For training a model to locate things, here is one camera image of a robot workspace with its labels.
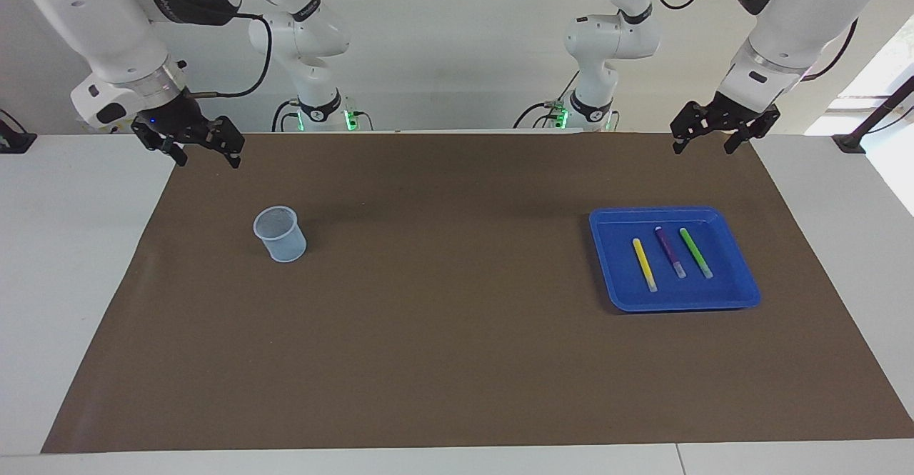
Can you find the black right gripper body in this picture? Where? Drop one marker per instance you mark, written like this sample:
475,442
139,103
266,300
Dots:
178,119

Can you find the purple marker pen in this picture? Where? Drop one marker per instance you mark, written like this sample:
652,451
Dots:
670,251

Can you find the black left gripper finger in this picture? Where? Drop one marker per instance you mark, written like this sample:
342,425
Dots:
691,121
760,123

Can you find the yellow marker pen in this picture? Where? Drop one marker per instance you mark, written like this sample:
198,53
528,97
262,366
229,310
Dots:
644,264

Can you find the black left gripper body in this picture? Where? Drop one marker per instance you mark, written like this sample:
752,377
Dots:
730,114

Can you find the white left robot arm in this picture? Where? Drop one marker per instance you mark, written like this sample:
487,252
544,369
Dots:
792,25

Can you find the translucent plastic cup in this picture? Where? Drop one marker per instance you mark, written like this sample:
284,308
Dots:
282,243

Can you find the green marker pen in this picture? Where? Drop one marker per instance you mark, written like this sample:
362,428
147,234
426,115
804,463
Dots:
695,252

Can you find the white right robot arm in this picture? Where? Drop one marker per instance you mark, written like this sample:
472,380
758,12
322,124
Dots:
93,25

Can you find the black stand with pole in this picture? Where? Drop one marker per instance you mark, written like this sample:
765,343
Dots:
851,141

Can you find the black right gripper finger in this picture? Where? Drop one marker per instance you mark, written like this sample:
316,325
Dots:
228,138
161,139

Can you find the blue plastic tray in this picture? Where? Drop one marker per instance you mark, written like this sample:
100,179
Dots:
721,286

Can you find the brown table mat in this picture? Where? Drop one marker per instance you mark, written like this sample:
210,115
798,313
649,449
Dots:
443,332

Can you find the black table clamp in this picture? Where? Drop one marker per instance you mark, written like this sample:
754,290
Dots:
16,141

